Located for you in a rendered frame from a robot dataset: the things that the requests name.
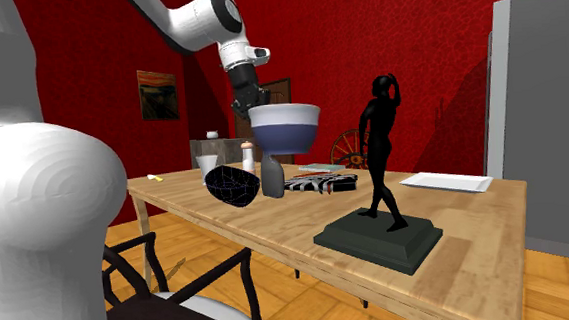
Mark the black figure on dark base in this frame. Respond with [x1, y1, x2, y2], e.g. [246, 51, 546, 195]
[304, 70, 447, 282]

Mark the black bowl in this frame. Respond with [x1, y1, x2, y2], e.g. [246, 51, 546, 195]
[203, 162, 263, 210]

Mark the white and blue bowl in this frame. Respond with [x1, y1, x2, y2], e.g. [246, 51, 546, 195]
[247, 101, 324, 158]

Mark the framed wall painting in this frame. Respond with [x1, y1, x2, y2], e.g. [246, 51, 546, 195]
[136, 67, 181, 123]

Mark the white pepper mill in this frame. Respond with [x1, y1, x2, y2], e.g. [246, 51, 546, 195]
[239, 140, 257, 175]

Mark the grey sideboard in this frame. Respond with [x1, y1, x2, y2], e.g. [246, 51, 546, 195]
[188, 128, 247, 171]

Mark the red wagon wheel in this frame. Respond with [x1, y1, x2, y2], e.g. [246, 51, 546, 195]
[327, 128, 372, 173]

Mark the white cup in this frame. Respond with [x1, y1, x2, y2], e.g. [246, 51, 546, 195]
[195, 153, 221, 187]

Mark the green book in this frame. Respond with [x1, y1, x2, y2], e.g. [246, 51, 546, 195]
[297, 161, 346, 176]

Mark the white rectangular plate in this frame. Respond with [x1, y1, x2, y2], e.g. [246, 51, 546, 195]
[397, 167, 496, 198]

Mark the grey bottle vase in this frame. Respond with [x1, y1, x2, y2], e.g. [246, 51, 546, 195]
[259, 151, 286, 200]

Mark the wooden table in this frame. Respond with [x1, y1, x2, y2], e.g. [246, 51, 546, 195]
[125, 148, 535, 320]

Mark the black chair with white seat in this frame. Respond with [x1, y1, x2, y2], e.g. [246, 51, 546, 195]
[99, 225, 264, 320]

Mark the grey refrigerator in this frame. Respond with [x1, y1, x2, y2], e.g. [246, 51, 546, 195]
[473, 0, 569, 270]

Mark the zebra striped book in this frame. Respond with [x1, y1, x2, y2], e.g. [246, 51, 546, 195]
[282, 170, 360, 197]

